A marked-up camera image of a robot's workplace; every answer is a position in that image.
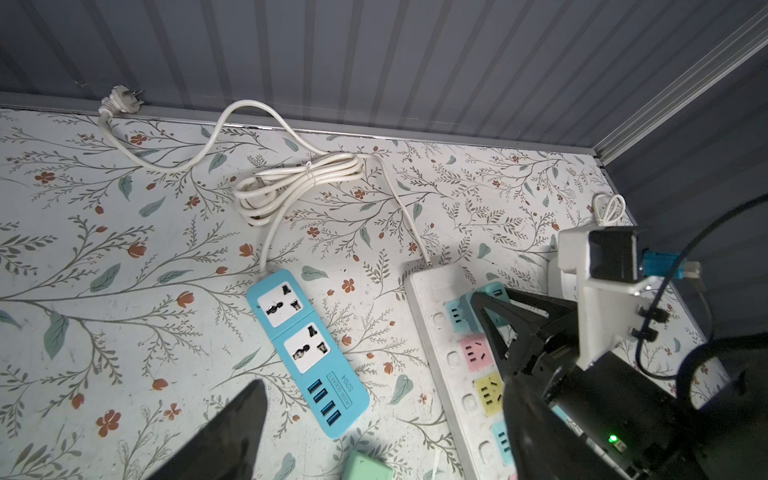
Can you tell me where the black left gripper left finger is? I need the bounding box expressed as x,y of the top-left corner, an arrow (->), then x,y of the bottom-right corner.
150,380 -> 268,479

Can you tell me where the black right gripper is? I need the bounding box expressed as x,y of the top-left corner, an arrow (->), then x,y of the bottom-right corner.
470,288 -> 702,479

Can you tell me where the white square socket cable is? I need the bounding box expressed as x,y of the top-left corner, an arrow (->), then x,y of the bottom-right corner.
590,191 -> 628,228

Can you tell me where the white square power socket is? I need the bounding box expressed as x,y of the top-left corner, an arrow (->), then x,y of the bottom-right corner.
547,254 -> 578,301

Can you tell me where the white power strip cable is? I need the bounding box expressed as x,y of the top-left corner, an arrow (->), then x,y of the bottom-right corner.
97,85 -> 433,268

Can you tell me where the blue power strip with USB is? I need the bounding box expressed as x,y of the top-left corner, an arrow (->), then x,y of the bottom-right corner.
246,270 -> 370,439

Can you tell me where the light green plug adapter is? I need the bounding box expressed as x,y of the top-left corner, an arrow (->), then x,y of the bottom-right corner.
341,451 -> 394,480

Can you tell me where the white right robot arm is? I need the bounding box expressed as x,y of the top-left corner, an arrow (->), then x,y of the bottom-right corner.
469,289 -> 767,479

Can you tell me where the white blue-strip cable bundle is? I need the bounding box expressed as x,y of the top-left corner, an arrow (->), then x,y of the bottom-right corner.
231,152 -> 367,274

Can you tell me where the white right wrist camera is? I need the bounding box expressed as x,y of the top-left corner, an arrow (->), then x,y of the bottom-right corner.
557,225 -> 658,370

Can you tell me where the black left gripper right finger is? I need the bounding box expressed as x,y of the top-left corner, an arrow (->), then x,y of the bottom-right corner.
503,376 -> 621,479

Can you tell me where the long white multicolour power strip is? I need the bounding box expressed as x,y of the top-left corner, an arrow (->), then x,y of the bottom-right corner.
403,259 -> 559,480

